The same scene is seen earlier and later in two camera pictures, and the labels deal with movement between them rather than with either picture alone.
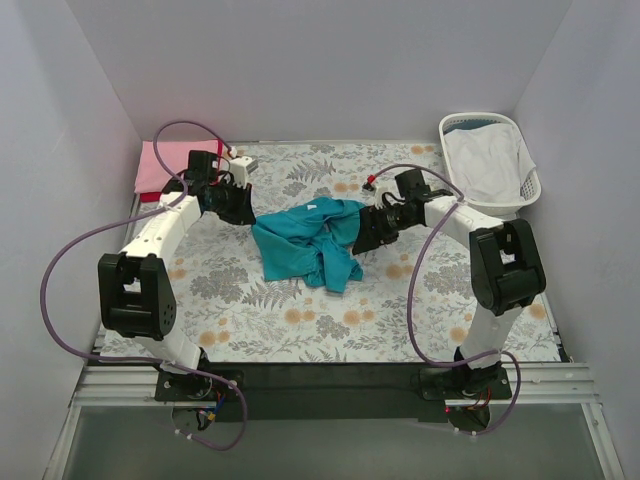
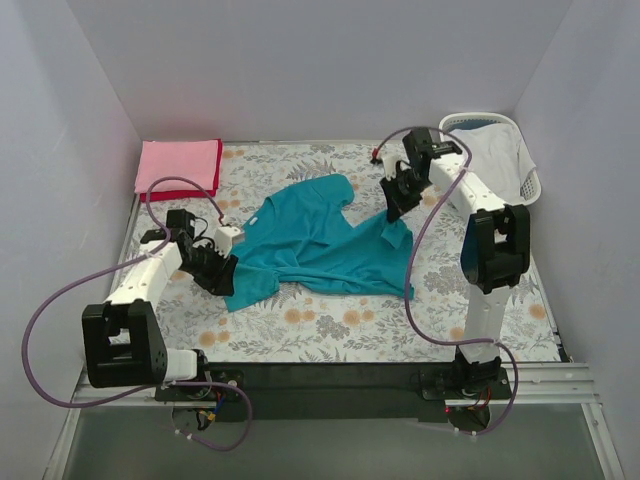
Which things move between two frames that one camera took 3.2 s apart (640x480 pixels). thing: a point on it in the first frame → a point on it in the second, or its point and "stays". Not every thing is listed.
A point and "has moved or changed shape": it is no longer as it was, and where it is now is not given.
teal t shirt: x=313 y=241 has moved or changed shape
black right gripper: x=373 y=228 → x=398 y=187
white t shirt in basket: x=489 y=161 stays
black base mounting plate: x=332 y=390 stays
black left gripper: x=239 y=204 → x=213 y=268
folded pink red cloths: x=156 y=196 stays
